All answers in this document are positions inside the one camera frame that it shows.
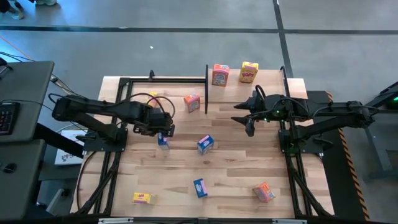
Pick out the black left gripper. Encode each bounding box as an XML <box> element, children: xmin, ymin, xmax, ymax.
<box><xmin>132</xmin><ymin>102</ymin><xmax>175</xmax><ymax>138</ymax></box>

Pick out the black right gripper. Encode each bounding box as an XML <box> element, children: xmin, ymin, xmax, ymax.
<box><xmin>231</xmin><ymin>95</ymin><xmax>290</xmax><ymax>138</ymax></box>

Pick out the blue Frosted Flakes cereal box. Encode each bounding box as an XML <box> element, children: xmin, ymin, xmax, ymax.
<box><xmin>197</xmin><ymin>134</ymin><xmax>215</xmax><ymax>156</ymax></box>
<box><xmin>193</xmin><ymin>178</ymin><xmax>208</xmax><ymax>199</ymax></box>
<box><xmin>157</xmin><ymin>132</ymin><xmax>171</xmax><ymax>152</ymax></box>

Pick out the orange Mini-Wheats cereal box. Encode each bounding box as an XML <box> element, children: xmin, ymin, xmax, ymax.
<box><xmin>183</xmin><ymin>92</ymin><xmax>201</xmax><ymax>114</ymax></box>
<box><xmin>211</xmin><ymin>63</ymin><xmax>230</xmax><ymax>87</ymax></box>
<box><xmin>252</xmin><ymin>182</ymin><xmax>277</xmax><ymax>203</ymax></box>

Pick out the white printed cardboard box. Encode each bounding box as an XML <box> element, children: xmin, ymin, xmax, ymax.
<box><xmin>54</xmin><ymin>129</ymin><xmax>90</xmax><ymax>166</ymax></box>

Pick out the black mat with hazard stripe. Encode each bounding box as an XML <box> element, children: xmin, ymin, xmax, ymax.
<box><xmin>306</xmin><ymin>90</ymin><xmax>371</xmax><ymax>222</ymax></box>

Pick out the grey power strip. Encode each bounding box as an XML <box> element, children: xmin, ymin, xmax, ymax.
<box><xmin>46</xmin><ymin>188</ymin><xmax>71</xmax><ymax>214</ymax></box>

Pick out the grey desk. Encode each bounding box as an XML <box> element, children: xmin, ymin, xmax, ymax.
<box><xmin>0</xmin><ymin>60</ymin><xmax>55</xmax><ymax>144</ymax></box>
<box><xmin>0</xmin><ymin>139</ymin><xmax>46</xmax><ymax>220</ymax></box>

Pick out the black equipment stand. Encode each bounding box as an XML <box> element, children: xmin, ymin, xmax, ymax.
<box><xmin>362</xmin><ymin>81</ymin><xmax>398</xmax><ymax>181</ymax></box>

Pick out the black keyboard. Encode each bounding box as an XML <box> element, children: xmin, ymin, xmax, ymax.
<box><xmin>0</xmin><ymin>101</ymin><xmax>20</xmax><ymax>136</ymax></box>

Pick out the black computer mouse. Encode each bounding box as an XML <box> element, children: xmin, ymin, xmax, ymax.
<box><xmin>2</xmin><ymin>162</ymin><xmax>18</xmax><ymax>174</ymax></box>

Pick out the wooden shelf with black frame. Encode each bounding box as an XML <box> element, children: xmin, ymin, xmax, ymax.
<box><xmin>205</xmin><ymin>64</ymin><xmax>292</xmax><ymax>115</ymax></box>

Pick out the black aluminium rig frame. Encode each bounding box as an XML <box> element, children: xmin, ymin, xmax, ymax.
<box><xmin>70</xmin><ymin>70</ymin><xmax>335</xmax><ymax>224</ymax></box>

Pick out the silver aluminium bracket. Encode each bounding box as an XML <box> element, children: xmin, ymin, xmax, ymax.
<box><xmin>272</xmin><ymin>218</ymin><xmax>308</xmax><ymax>224</ymax></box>
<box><xmin>98</xmin><ymin>217</ymin><xmax>134</xmax><ymax>224</ymax></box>

